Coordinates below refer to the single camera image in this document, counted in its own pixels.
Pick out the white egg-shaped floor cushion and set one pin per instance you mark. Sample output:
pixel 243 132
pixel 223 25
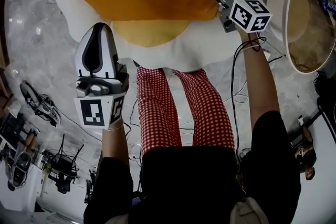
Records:
pixel 157 56

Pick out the person's black shirt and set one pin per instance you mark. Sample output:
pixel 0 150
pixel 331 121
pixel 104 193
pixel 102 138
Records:
pixel 189 181

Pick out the person's left black shoe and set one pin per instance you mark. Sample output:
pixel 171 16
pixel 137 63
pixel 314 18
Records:
pixel 136 63

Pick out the person's left hand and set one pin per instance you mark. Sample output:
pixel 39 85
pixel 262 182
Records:
pixel 124 81

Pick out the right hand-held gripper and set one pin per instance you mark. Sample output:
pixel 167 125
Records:
pixel 249 15

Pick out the blue label bottle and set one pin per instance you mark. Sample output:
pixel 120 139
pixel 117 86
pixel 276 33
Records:
pixel 330 5

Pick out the clear plastic cup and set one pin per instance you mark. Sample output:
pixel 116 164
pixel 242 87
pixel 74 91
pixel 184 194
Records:
pixel 14 108

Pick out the round white side table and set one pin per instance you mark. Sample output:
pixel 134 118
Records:
pixel 278 2

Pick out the person's left forearm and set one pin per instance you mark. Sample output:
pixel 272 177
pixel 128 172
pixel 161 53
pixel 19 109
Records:
pixel 114 141

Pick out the red checked trousers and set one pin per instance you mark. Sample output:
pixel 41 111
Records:
pixel 157 112

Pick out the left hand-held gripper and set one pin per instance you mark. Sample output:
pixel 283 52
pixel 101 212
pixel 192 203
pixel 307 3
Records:
pixel 97 110

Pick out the person's right forearm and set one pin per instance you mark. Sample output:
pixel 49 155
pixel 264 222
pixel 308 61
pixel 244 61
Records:
pixel 260 81

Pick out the black metal chair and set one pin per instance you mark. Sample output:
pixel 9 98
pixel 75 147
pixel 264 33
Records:
pixel 64 162

